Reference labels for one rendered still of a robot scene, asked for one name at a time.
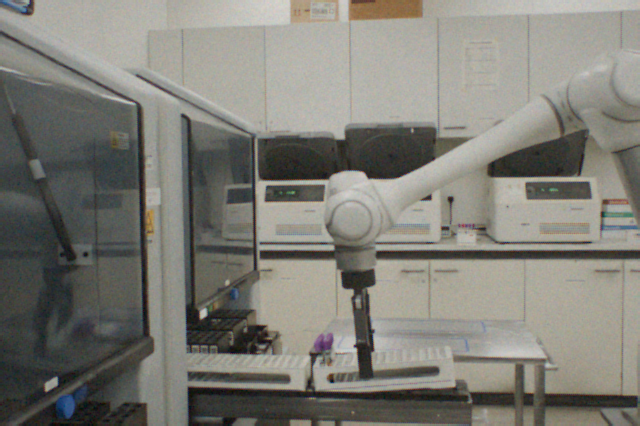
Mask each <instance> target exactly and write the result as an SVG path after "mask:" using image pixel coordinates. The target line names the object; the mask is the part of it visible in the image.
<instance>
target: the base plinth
mask: <svg viewBox="0 0 640 426"><path fill-rule="evenodd" d="M470 395H471V399H472V404H483V405H514V393H509V392H470ZM637 402H638V396H623V395H587V394H550V393H545V406H558V407H573V406H595V407H633V408H637ZM533 404H534V393H525V392H524V406H533Z"/></svg>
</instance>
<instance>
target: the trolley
mask: <svg viewBox="0 0 640 426"><path fill-rule="evenodd" d="M371 321H372V326H373V328H372V329H375V333H373V336H374V346H375V352H378V351H392V350H406V349H419V348H433V347H446V346H448V347H450V348H451V352H452V356H453V363H473V364H508V365H514V426H524V364H534V404H533V426H545V371H550V372H557V371H558V365H557V364H556V362H555V361H553V359H552V357H551V356H550V354H549V353H548V351H547V350H546V347H545V346H544V344H543V343H542V341H541V340H540V338H539V337H534V336H532V334H531V333H530V331H529V328H528V327H527V325H526V324H525V322H524V320H487V319H434V318H381V317H371ZM323 333H324V334H325V337H326V335H327V333H333V338H334V342H333V343H334V350H336V355H338V354H352V353H357V349H356V348H354V345H355V343H356V337H355V324H354V317H333V318H332V320H331V321H330V322H329V325H328V326H327V328H326V329H325V330H324V332H323ZM309 357H310V359H311V376H313V366H314V364H315V362H316V353H315V351H314V345H313V346H312V348H311V349H310V351H309ZM547 361H548V362H549V364H547Z"/></svg>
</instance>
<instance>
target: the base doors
mask: <svg viewBox="0 0 640 426"><path fill-rule="evenodd" d="M376 263H377V264H376V266H374V267H372V268H375V278H376V280H379V279H394V282H382V283H376V284H375V285H374V286H372V287H367V288H368V290H369V293H368V294H370V305H371V311H370V313H371V317H381V318H434V319H487V320H524V322H525V324H526V325H527V327H528V328H529V331H530V333H531V334H532V336H534V337H539V338H540V340H541V341H542V343H543V344H544V346H545V347H546V350H547V351H548V353H549V354H550V356H551V357H552V359H553V361H555V362H556V364H557V365H558V371H557V372H550V371H545V393H550V394H587V395H621V377H622V395H623V396H638V392H637V383H638V380H636V374H637V356H638V342H639V335H640V272H630V270H631V269H633V270H640V260H623V261H622V260H525V313H524V260H436V261H430V316H428V294H429V261H376ZM269 268H271V269H272V271H260V277H261V280H260V289H261V325H268V331H280V334H281V333H282V347H290V355H291V354H292V352H295V353H296V355H306V357H309V351H310V349H311V348H312V346H313V345H314V341H315V340H316V338H317V336H318V334H321V333H323V332H324V330H325V329H326V328H327V326H328V325H329V322H330V321H331V320H332V318H333V317H337V289H338V317H354V315H353V305H352V303H351V297H352V296H353V295H354V290H353V289H344V288H343V287H342V283H341V273H340V272H341V271H343V270H339V269H337V264H336V261H260V269H269ZM403 269H405V270H420V269H423V270H424V272H401V270H403ZM436 269H438V270H453V269H456V270H458V272H434V270H436ZM596 269H598V270H615V269H616V270H620V272H595V270H596ZM279 277H290V278H297V281H291V280H279ZM622 278H623V288H622ZM434 279H437V282H434ZM563 279H588V283H563ZM422 280H425V283H422V282H421V281H422ZM453 365H454V374H455V380H464V382H466V383H467V384H468V388H469V391H470V392H509V393H514V365H508V364H473V363H453Z"/></svg>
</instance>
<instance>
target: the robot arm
mask: <svg viewBox="0 0 640 426"><path fill-rule="evenodd" d="M585 128H588V129H589V130H590V132H591V133H592V135H593V136H594V138H595V139H596V141H597V143H598V146H599V147H600V148H601V149H602V150H604V151H605V152H607V153H610V152H611V155H612V158H613V160H614V164H615V167H616V169H617V172H618V175H619V178H620V181H621V184H622V187H623V189H624V192H625V195H627V199H628V201H629V204H630V207H631V209H632V212H633V216H634V219H635V221H636V224H637V227H638V229H639V233H640V50H634V49H620V50H613V51H610V52H607V53H604V54H601V55H599V56H597V58H595V59H592V60H590V61H588V62H587V63H585V64H584V65H583V66H582V67H580V68H579V69H578V70H576V71H575V72H573V73H571V74H570V75H568V76H567V78H566V79H564V80H563V81H561V82H560V83H558V84H556V85H555V86H553V87H552V88H549V89H548V90H546V91H545V92H543V93H542V94H540V95H538V96H537V98H535V99H534V100H533V101H530V102H529V103H528V104H527V105H525V106H524V107H523V108H521V109H520V110H518V111H517V112H516V113H514V114H512V116H510V117H509V118H508V119H506V120H505V121H503V122H502V123H500V124H499V125H497V126H494V127H493V128H491V129H489V130H488V131H486V132H484V134H482V135H480V136H479V137H476V138H474V139H472V140H470V141H468V142H467V143H465V144H463V145H460V146H458V147H457V148H455V149H453V151H451V152H450V153H448V154H446V155H443V156H441V157H440V158H438V159H436V160H434V161H433V162H431V163H429V164H426V165H424V167H422V168H421V169H419V170H417V171H415V172H413V173H409V174H407V175H405V176H403V177H400V178H398V179H394V180H391V181H387V183H382V181H377V180H374V179H370V180H368V178H367V176H366V174H364V173H362V172H356V171H347V172H341V173H338V174H334V175H332V176H331V177H330V178H329V182H328V187H327V193H326V208H325V212H324V223H325V227H326V231H327V232H328V234H329V235H330V237H331V238H332V239H333V245H334V253H336V264H337V269H339V270H343V271H341V272H340V273H341V283H342V287H343V288H344V289H353V290H354V295H353V296H352V297H351V303H352V305H353V315H354V324H355V337H356V343H355V345H354V348H356V349H357V360H358V369H359V379H371V378H374V373H373V364H372V353H371V352H375V346H374V336H373V333H375V329H372V328H373V326H372V321H371V313H370V311H371V305H370V294H368V293H369V290H368V288H367V287H372V286H374V285H375V284H376V278H375V268H372V267H374V266H376V264H377V263H376V247H375V246H376V243H375V239H376V238H378V237H379V236H380V235H383V234H384V233H386V232H387V231H389V230H390V228H392V227H393V226H395V224H397V220H398V218H399V216H400V214H401V212H402V211H403V210H405V209H406V208H407V207H409V206H410V205H413V204H415V203H416V202H418V201H420V200H421V199H423V197H425V196H428V195H429V194H431V193H433V192H435V191H437V190H439V189H440V188H442V187H445V186H447V185H449V184H451V183H453V181H455V180H457V179H459V178H461V177H463V176H465V175H467V174H469V173H471V172H473V171H475V170H478V169H480V168H481V167H483V166H485V164H487V163H489V162H491V161H493V160H496V159H498V158H500V157H502V156H505V155H507V154H509V153H513V152H516V151H518V150H521V149H524V147H527V146H532V145H535V144H538V143H541V142H545V141H550V140H553V139H557V138H559V137H562V136H564V135H568V134H571V133H574V132H577V131H579V130H585ZM359 339H360V341H359ZM636 380H638V383H637V392H638V402H637V408H625V409H623V417H624V418H626V419H628V420H629V421H630V422H631V423H632V424H633V425H634V426H640V335H639V342H638V356H637V374H636Z"/></svg>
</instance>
